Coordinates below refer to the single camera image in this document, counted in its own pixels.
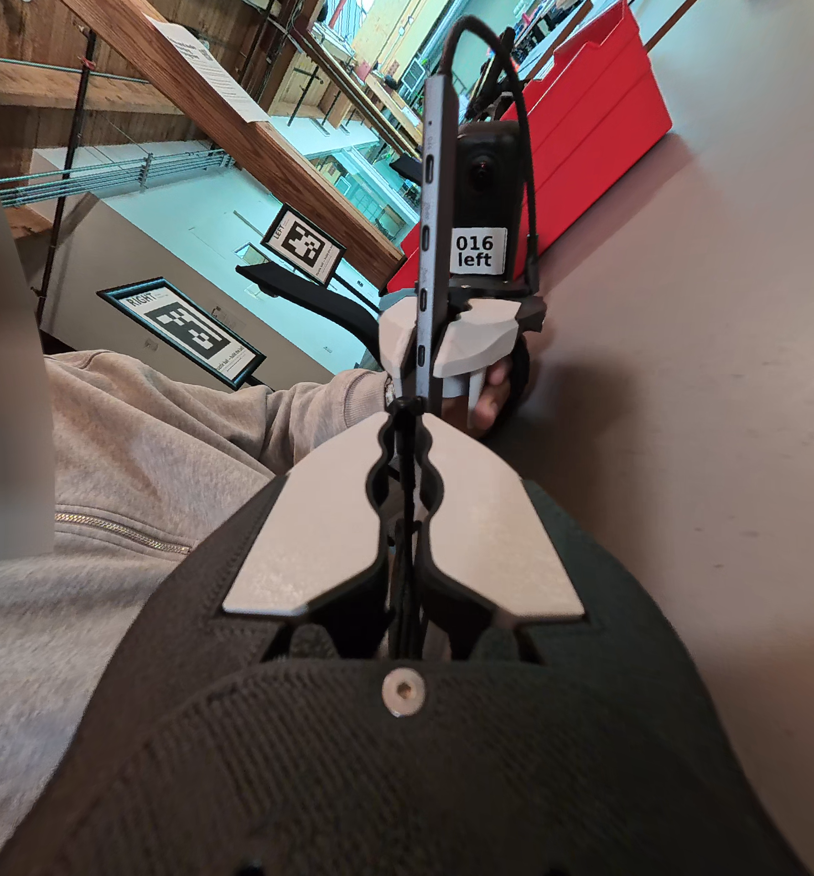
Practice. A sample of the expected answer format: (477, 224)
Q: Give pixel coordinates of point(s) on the framed black-white marker sign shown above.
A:
(304, 243)
(181, 328)

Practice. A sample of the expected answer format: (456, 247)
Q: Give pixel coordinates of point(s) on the wooden beam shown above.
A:
(277, 157)

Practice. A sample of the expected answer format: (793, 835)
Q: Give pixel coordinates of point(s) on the person's left hand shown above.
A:
(494, 397)

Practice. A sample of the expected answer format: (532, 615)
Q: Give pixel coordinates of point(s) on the person's left forearm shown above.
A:
(331, 410)

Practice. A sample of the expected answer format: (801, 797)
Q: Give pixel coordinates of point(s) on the black office chair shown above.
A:
(311, 298)

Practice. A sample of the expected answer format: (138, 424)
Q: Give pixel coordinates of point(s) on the grey desk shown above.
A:
(687, 410)

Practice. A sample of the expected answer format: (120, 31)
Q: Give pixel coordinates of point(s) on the white paper notice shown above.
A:
(208, 68)

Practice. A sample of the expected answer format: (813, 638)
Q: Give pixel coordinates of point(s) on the red storage bin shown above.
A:
(584, 137)

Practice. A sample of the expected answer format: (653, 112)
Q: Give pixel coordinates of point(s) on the grey metal conduit rods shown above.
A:
(106, 174)

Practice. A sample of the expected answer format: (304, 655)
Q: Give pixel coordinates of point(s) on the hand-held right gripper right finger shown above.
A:
(502, 540)

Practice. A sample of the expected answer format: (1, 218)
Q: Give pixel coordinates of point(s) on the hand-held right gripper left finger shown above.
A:
(304, 540)

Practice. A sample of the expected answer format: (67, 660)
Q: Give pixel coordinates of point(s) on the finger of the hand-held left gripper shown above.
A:
(482, 335)
(396, 342)

